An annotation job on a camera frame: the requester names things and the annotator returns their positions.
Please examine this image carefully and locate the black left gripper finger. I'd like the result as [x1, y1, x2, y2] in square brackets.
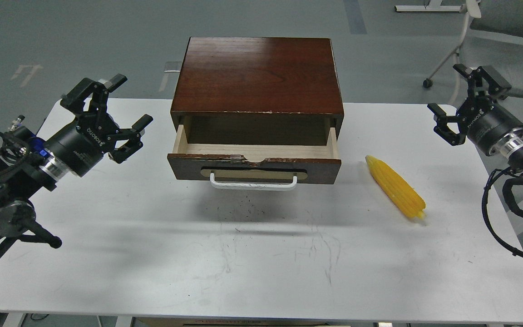
[60, 73, 128, 119]
[107, 114, 153, 164]

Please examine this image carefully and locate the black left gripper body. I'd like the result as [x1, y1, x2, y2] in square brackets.
[44, 113, 119, 177]

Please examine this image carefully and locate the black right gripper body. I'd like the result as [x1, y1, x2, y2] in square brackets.
[461, 101, 523, 157]

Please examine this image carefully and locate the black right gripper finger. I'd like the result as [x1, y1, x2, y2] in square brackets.
[453, 64, 511, 108]
[427, 103, 466, 146]

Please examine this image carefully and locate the yellow corn cob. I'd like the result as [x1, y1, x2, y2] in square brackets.
[365, 155, 426, 220]

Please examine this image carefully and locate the wooden drawer with white handle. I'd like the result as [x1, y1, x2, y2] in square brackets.
[167, 125, 342, 191]

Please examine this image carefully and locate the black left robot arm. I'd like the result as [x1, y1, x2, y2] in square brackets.
[0, 74, 153, 259]

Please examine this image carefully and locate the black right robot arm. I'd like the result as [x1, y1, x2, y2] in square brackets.
[428, 64, 523, 218]

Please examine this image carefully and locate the dark wooden drawer cabinet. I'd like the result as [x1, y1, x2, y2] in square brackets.
[170, 37, 344, 132]

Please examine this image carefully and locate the grey office chair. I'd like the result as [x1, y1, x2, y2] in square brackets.
[423, 0, 523, 155]

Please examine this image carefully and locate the white table base bar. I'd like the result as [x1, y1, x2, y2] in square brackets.
[394, 0, 467, 13]

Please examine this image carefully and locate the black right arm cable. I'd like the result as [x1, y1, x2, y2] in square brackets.
[481, 167, 523, 265]

